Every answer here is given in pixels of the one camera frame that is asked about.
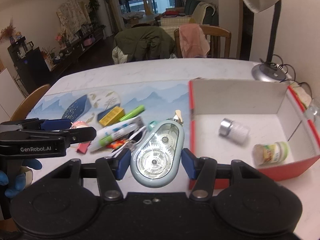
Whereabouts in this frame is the orange red keychain charm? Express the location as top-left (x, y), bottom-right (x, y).
top-left (106, 139), bottom-right (126, 150)

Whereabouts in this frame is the white blue cream tube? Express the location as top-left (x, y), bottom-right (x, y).
top-left (88, 116), bottom-right (144, 152)

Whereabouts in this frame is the yellow small carton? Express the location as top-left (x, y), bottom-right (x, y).
top-left (99, 106), bottom-right (125, 127)

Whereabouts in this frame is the grey-green correction tape dispenser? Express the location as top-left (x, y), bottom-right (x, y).
top-left (130, 109), bottom-right (184, 188)

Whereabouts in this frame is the green lid spice jar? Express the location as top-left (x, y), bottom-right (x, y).
top-left (252, 141), bottom-right (289, 166)

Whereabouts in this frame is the green highlighter marker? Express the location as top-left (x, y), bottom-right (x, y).
top-left (119, 105), bottom-right (145, 122)

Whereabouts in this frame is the blue gloved hand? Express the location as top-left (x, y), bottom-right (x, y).
top-left (4, 159), bottom-right (42, 199)

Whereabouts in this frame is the wooden chair left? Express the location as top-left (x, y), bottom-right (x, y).
top-left (10, 84), bottom-right (50, 121)

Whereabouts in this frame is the blue landscape table mat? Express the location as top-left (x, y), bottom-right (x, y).
top-left (28, 81), bottom-right (190, 147)

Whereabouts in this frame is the dark tv cabinet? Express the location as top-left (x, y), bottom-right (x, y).
top-left (8, 25), bottom-right (104, 94)

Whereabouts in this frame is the red cardboard box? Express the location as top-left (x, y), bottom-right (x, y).
top-left (189, 79), bottom-right (319, 181)

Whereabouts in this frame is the olive green jacket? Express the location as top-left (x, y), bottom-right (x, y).
top-left (112, 26), bottom-right (176, 64)

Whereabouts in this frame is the clear drinking glass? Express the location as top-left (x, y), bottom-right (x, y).
top-left (305, 98), bottom-right (320, 132)

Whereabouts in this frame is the white green rag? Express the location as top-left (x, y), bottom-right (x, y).
top-left (290, 81), bottom-right (312, 110)

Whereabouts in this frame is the pink cloth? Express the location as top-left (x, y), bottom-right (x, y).
top-left (179, 23), bottom-right (210, 58)

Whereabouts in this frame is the wooden chair with pink cloth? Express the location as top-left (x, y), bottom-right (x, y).
top-left (174, 25), bottom-right (232, 59)

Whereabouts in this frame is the sofa with blanket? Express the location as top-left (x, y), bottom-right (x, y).
top-left (158, 0), bottom-right (219, 39)

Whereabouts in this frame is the white desk lamp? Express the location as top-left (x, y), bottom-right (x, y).
top-left (243, 0), bottom-right (286, 82)

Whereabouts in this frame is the black lamp cable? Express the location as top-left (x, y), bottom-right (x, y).
top-left (260, 54), bottom-right (315, 98)

